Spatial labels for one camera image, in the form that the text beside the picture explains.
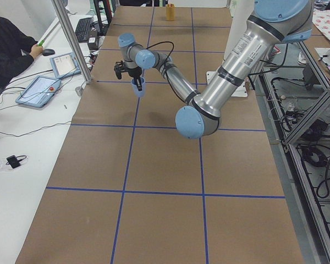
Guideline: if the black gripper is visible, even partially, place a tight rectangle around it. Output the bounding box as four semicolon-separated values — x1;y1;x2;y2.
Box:
126;67;142;91

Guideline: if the blue cup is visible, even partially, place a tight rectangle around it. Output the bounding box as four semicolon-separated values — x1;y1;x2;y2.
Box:
131;77;146;98

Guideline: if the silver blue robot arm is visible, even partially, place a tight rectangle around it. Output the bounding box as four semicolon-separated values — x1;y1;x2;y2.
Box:
114;1;314;139

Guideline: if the yellow cup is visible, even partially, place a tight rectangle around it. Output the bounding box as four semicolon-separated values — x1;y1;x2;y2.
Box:
166;3;175;21

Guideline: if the black keyboard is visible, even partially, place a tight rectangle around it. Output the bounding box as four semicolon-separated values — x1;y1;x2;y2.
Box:
75;17;94;43

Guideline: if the far teach pendant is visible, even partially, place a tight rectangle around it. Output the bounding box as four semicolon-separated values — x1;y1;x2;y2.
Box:
49;52;81;79

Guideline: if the teach pendant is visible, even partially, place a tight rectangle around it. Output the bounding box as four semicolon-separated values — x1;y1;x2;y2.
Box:
49;52;81;79
15;76;62;108

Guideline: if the black computer mouse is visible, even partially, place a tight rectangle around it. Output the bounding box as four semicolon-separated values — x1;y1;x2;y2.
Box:
42;48;55;57

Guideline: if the near teach pendant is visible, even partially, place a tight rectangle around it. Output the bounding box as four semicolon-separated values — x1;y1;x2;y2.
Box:
15;76;62;108

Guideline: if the seated person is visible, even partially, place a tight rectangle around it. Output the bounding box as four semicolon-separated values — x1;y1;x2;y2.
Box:
0;16;43;94

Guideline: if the small black device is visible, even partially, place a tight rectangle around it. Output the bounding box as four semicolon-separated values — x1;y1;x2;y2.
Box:
6;155;27;169

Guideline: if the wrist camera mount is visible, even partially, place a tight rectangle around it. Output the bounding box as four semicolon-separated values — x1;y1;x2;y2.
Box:
114;60;127;80

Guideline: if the aluminium frame post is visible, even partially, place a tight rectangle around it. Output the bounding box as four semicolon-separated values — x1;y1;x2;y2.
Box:
51;0;92;84

